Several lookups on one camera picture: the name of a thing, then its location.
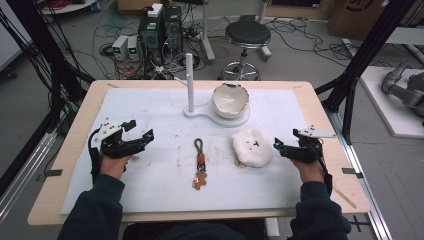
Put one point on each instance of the black round stool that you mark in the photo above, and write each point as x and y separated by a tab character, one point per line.
247	35

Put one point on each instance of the white desk leg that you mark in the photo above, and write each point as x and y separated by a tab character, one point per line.
265	30
207	33

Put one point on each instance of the black tape strip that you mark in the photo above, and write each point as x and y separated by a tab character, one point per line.
350	172
54	172

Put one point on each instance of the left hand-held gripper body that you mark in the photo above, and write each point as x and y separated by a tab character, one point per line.
111	145

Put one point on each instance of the white box on computer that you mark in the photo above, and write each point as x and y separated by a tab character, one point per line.
155	10

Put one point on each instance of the grey power supply unit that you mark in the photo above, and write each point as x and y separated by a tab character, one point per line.
132	47
119	46

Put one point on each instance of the aluminium rail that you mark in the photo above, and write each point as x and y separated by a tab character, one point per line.
363	180
23	176

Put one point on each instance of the white ceramic bowl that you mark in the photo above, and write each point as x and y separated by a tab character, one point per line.
230	100

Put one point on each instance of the white table leg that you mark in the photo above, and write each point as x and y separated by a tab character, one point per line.
272	230

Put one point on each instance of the white power strip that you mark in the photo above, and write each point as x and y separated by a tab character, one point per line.
350	47

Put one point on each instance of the person's left hand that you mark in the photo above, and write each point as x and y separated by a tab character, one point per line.
113	166

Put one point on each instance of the cardboard box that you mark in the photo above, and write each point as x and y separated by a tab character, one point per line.
358	16

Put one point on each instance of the white floor board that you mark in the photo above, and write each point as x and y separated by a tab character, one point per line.
386	110

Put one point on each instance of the person's right hand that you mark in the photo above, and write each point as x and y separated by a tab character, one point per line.
310	171

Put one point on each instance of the white table mat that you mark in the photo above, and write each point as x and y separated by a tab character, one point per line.
166	186

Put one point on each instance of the person's lap dark clothing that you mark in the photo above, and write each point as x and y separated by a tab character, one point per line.
193	231

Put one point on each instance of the black metal frame strut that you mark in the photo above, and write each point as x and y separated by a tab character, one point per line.
363	56
43	50

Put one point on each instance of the white stand with pole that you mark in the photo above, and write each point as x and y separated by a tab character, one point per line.
190	83

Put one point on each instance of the thin wooden stick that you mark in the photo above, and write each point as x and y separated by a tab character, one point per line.
345	198

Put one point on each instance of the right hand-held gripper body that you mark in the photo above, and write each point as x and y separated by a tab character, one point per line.
308	150

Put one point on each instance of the black computer tower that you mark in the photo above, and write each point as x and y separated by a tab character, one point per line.
172	28
150	36

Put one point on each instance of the white fluffy pouch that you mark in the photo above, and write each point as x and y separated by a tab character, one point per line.
252	148

